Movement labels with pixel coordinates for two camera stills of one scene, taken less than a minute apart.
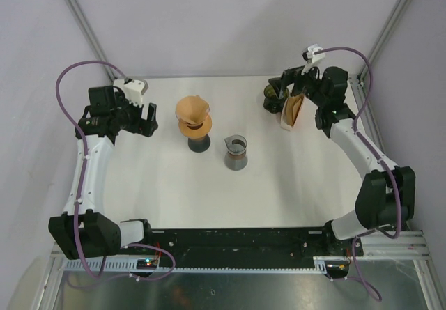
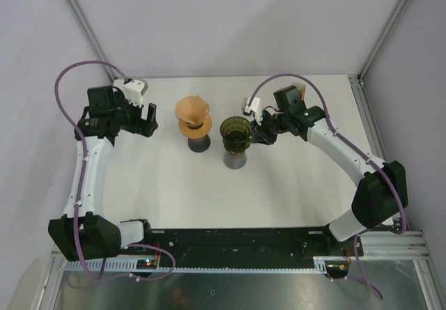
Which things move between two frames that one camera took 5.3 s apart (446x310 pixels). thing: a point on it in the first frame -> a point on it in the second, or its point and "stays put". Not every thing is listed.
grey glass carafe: [236, 157] stays put
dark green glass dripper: [272, 103] -> [236, 132]
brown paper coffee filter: [191, 109] stays put
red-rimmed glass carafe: [199, 145] stays put
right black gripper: [293, 76] -> [265, 138]
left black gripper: [142, 126] stays put
